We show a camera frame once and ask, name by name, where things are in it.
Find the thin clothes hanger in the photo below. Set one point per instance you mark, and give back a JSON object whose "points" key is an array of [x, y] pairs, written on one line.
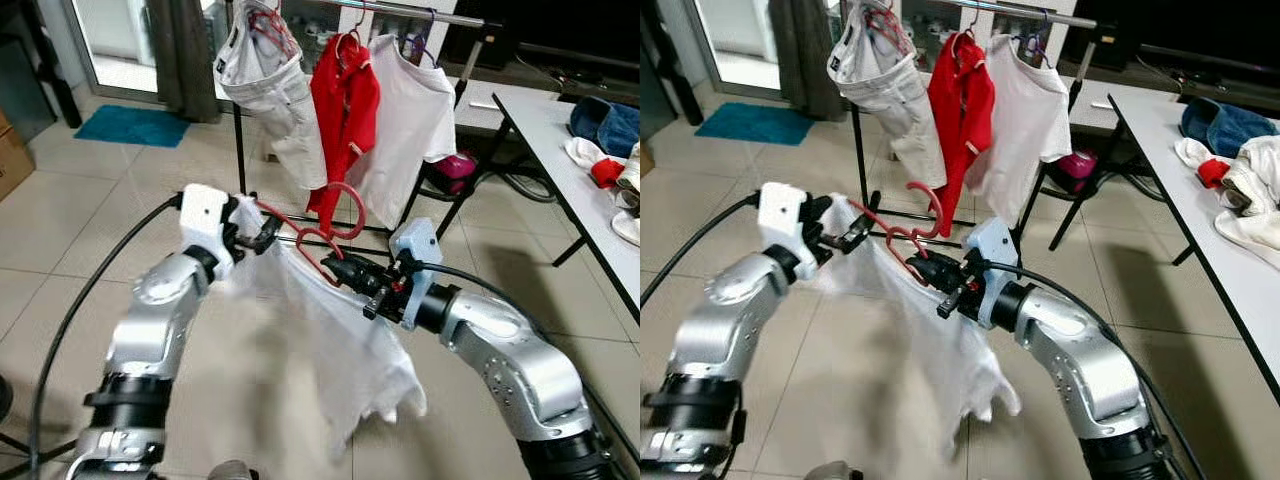
{"points": [[1040, 42], [430, 45]]}

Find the blue floor mat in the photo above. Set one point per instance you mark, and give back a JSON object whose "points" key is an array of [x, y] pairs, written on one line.
{"points": [[755, 125], [130, 127]]}

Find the pink object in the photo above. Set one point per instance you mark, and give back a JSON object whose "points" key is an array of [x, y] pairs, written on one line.
{"points": [[1072, 170], [455, 170]]}

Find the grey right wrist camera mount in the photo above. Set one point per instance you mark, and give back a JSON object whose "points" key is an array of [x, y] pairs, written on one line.
{"points": [[415, 245], [992, 245]]}

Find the blue jeans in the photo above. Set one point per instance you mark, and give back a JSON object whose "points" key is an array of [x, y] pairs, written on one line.
{"points": [[1230, 128], [605, 125]]}

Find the cream garment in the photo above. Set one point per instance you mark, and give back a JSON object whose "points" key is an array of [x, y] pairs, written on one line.
{"points": [[580, 152], [1255, 225]]}

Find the red shirt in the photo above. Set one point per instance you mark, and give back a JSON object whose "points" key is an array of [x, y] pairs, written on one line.
{"points": [[960, 110], [345, 110]]}

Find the white framed glass door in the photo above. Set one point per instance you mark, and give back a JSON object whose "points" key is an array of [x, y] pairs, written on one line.
{"points": [[120, 40], [735, 40]]}

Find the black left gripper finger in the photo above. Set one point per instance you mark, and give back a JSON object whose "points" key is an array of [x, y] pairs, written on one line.
{"points": [[270, 225], [266, 244], [854, 224], [848, 244]]}

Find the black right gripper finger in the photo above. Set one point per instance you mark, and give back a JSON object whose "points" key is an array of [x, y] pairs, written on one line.
{"points": [[922, 278], [338, 278], [921, 260], [337, 260]]}

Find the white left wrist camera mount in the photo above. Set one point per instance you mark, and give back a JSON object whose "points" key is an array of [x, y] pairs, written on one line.
{"points": [[783, 215], [205, 215]]}

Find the white frayed pants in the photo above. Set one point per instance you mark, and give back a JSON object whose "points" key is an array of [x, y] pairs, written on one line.
{"points": [[890, 100], [270, 100]]}

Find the black tv cabinet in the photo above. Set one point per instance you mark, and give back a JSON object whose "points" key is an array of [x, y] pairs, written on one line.
{"points": [[580, 30], [1200, 30]]}

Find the small red cuff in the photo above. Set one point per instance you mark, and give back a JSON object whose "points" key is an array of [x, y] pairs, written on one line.
{"points": [[1213, 173], [607, 173]]}

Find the large cardboard box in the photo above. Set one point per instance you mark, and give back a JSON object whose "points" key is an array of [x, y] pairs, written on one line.
{"points": [[12, 160], [645, 160]]}

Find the white t-shirt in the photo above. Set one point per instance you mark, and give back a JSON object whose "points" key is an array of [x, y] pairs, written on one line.
{"points": [[930, 350], [340, 350], [1030, 120], [415, 120]]}

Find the dark curtain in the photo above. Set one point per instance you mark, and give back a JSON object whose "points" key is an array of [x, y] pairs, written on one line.
{"points": [[185, 60], [805, 60]]}

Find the red plastic hanger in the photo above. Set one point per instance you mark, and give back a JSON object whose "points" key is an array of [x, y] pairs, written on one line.
{"points": [[890, 28], [272, 28], [361, 210], [941, 210]]}

